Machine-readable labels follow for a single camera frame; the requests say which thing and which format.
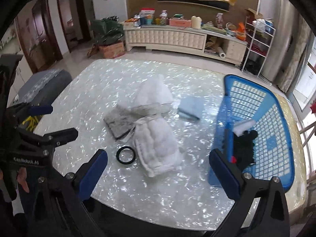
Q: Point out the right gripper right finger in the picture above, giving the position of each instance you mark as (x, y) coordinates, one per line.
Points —
(228, 174)

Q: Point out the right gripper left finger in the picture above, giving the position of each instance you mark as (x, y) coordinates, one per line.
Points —
(89, 174)

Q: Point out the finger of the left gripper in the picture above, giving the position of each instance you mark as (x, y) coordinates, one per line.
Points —
(40, 110)

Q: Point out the person's left hand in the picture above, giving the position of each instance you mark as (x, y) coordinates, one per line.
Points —
(21, 176)

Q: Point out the grey shirt with yellow print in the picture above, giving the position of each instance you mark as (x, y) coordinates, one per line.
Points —
(31, 123)

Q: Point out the grey patterned stool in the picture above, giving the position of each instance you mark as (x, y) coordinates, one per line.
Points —
(43, 87)

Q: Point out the light blue folded cloth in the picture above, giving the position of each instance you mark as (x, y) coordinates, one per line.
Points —
(191, 108)

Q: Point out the grey dirty cloth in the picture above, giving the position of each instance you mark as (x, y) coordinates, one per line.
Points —
(120, 121)

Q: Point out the fluffy white folded towel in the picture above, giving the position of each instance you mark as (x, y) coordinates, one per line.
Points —
(156, 145)

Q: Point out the cardboard box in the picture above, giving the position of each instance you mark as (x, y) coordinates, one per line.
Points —
(112, 51)

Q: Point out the white quilted cloth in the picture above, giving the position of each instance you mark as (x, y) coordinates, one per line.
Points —
(153, 91)

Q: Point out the dark green plastic bag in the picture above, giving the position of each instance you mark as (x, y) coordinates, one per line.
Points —
(107, 31)

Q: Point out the white paper roll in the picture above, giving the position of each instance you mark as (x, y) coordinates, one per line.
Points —
(221, 53)

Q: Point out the cream TV cabinet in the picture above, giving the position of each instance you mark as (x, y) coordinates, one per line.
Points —
(199, 42)

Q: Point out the white metal shelf rack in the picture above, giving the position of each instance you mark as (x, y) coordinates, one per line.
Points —
(260, 35)

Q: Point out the orange jug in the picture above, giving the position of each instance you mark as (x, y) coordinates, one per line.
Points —
(241, 32)

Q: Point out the cream canister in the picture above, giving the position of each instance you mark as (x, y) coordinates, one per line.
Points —
(196, 22)

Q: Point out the patterned curtain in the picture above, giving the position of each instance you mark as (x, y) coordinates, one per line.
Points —
(293, 60)

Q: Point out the pink box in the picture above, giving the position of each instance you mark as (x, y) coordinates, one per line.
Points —
(180, 22)

